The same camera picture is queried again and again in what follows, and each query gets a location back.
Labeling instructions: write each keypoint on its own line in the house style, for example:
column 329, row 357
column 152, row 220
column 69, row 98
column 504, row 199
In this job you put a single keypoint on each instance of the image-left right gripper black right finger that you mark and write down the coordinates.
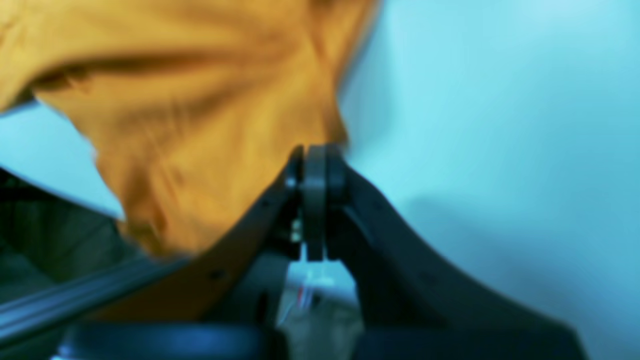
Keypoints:
column 415, row 304

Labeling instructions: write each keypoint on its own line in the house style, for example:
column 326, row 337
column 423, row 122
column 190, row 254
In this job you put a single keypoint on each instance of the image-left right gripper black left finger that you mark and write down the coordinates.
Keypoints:
column 224, row 304

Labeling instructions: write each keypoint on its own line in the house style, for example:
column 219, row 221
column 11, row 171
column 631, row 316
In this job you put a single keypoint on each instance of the orange t-shirt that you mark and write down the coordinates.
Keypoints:
column 193, row 106

